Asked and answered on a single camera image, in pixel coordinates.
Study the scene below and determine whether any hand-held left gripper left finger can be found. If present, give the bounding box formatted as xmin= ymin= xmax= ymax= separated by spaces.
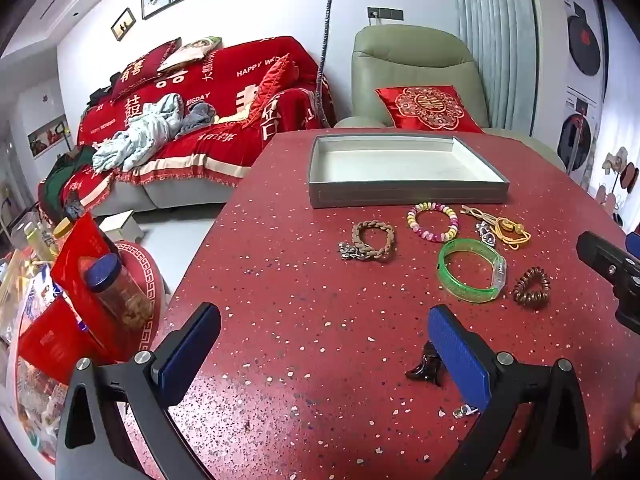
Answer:
xmin=55 ymin=302 xmax=222 ymax=480

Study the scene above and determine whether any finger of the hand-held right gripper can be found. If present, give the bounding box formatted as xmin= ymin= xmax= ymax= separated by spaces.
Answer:
xmin=616 ymin=280 xmax=640 ymax=335
xmin=576 ymin=231 xmax=640 ymax=286

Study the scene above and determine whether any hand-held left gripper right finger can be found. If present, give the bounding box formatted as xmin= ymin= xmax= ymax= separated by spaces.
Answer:
xmin=427 ymin=304 xmax=606 ymax=480

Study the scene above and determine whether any black claw hair clip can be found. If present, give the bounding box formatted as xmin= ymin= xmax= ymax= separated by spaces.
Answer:
xmin=405 ymin=342 xmax=445 ymax=387

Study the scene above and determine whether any green translucent bangle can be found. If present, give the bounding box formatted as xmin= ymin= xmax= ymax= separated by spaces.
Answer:
xmin=438 ymin=238 xmax=507 ymax=304

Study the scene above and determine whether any brown spiral hair tie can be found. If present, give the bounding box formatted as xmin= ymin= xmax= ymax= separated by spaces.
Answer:
xmin=512 ymin=266 xmax=552 ymax=307

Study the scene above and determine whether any yellow cord bracelet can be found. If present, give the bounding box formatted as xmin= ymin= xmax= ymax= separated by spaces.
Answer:
xmin=489 ymin=216 xmax=532 ymax=251

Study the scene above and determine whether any brown braided bracelet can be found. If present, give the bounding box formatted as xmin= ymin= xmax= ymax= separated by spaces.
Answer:
xmin=351 ymin=220 xmax=397 ymax=262

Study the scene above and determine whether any silver rhinestone barrette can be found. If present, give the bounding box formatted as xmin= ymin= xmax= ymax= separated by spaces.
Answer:
xmin=339 ymin=241 xmax=373 ymax=262

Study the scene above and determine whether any grey jewelry tray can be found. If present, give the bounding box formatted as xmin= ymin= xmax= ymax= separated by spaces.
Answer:
xmin=307 ymin=134 xmax=510 ymax=209

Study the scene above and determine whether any round red stool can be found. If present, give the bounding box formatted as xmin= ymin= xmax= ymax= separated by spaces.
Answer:
xmin=112 ymin=241 xmax=171 ymax=356

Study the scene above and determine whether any jar with blue lid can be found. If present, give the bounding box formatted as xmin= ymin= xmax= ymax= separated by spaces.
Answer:
xmin=86 ymin=252 xmax=153 ymax=333

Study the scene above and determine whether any white box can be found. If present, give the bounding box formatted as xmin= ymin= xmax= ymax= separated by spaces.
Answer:
xmin=97 ymin=209 xmax=146 ymax=245

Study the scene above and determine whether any red gift bag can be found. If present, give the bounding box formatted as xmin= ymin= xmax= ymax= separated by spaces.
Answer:
xmin=50 ymin=212 xmax=132 ymax=366

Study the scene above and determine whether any grey sofa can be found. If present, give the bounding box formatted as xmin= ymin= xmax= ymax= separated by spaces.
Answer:
xmin=100 ymin=172 xmax=241 ymax=218

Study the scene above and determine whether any green cloth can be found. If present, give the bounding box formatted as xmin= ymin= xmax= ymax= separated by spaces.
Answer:
xmin=40 ymin=157 xmax=96 ymax=221

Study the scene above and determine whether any light blue clothing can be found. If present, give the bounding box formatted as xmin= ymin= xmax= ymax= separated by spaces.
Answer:
xmin=92 ymin=94 xmax=183 ymax=173

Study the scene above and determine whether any grey clothing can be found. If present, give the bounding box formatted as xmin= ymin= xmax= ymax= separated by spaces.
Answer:
xmin=175 ymin=101 xmax=217 ymax=140

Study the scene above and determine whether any red embroidered cushion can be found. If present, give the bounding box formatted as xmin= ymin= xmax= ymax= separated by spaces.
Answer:
xmin=375 ymin=85 xmax=485 ymax=134

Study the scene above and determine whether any grey pleated curtain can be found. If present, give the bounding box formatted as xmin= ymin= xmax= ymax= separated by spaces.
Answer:
xmin=450 ymin=0 xmax=541 ymax=136

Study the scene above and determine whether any red covered sofa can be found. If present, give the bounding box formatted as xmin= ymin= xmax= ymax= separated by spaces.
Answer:
xmin=75 ymin=36 xmax=336 ymax=211

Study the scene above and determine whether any red satin pillow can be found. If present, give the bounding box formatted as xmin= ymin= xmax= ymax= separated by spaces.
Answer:
xmin=247 ymin=52 xmax=301 ymax=123

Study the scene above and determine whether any green leather armchair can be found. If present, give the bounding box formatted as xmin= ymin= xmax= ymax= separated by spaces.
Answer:
xmin=332 ymin=25 xmax=568 ymax=171

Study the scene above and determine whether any red pillow with characters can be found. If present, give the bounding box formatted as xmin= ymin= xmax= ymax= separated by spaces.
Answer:
xmin=110 ymin=39 xmax=182 ymax=103

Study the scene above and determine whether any printed figure pillow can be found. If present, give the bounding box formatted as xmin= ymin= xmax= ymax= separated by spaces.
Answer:
xmin=157 ymin=36 xmax=221 ymax=72

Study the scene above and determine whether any gooseneck phone holder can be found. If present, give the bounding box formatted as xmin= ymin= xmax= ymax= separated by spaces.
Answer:
xmin=315 ymin=0 xmax=352 ymax=128

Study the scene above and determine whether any white wall poster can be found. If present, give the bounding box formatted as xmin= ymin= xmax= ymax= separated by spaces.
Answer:
xmin=557 ymin=87 xmax=599 ymax=173

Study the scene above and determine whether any pink yellow beaded bracelet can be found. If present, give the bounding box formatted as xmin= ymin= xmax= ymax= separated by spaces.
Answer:
xmin=406 ymin=202 xmax=458 ymax=243

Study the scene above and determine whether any round dark wall poster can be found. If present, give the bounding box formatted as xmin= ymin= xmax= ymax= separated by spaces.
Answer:
xmin=565 ymin=0 xmax=607 ymax=78

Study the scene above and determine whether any landscape wall picture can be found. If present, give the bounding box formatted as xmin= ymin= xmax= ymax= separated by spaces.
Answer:
xmin=27 ymin=114 xmax=71 ymax=160

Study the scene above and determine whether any small black picture frame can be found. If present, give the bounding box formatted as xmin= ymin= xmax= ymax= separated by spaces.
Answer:
xmin=111 ymin=8 xmax=137 ymax=41

